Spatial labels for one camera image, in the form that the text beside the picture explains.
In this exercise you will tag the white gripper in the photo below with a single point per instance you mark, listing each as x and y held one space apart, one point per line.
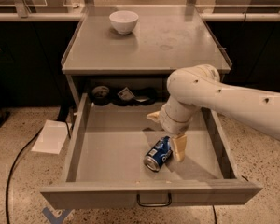
172 125

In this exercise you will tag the blue pepsi can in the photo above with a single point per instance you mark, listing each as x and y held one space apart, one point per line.
158 154

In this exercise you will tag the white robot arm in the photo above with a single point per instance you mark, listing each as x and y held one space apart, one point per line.
191 89

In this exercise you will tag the grey open top drawer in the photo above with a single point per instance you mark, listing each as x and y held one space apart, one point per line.
104 165

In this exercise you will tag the black items behind drawer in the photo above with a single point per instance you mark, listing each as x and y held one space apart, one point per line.
103 95

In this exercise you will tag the grey cabinet counter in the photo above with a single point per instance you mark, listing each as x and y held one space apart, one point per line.
166 38

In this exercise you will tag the white paper sheet on floor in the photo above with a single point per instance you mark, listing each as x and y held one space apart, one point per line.
52 137

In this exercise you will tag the white ceramic bowl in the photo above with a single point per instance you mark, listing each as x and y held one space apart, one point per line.
123 21

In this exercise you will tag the dark lab bench right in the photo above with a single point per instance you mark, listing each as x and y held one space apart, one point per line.
249 32

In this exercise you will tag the dark lab bench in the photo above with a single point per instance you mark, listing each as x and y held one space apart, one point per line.
249 32
34 35

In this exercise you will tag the dark lab bench left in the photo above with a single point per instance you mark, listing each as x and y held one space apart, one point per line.
34 35

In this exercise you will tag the metal drawer handle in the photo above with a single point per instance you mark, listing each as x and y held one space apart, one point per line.
154 200

